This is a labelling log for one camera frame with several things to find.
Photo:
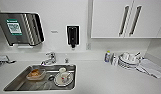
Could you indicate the small wall label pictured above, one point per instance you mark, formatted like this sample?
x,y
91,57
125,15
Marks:
x,y
54,31

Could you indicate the blue dish soap bottle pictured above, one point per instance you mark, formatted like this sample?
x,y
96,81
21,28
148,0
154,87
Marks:
x,y
107,57

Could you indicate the small chrome sink knob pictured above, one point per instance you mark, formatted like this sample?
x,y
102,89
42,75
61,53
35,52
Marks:
x,y
66,60

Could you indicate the black wall soap dispenser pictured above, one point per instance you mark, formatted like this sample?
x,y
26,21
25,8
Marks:
x,y
72,36

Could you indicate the white wall cabinet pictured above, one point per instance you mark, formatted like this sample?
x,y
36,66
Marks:
x,y
129,18

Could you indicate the plastic container with food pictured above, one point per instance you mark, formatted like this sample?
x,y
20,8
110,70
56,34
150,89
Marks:
x,y
36,74

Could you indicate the dish drying rack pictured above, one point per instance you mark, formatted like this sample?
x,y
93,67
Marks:
x,y
2,61

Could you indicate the white cup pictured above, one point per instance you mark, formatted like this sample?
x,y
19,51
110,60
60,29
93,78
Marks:
x,y
62,71

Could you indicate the chrome sink faucet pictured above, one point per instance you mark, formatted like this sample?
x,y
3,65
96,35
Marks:
x,y
49,59

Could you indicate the white wall outlet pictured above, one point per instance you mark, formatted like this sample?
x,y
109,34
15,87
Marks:
x,y
88,45

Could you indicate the grey paper towel dispenser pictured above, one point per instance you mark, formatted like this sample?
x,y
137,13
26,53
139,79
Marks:
x,y
19,29

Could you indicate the stainless steel sink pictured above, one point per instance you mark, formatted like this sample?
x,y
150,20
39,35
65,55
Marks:
x,y
19,85

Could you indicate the stack of white plates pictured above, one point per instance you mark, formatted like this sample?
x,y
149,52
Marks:
x,y
129,61

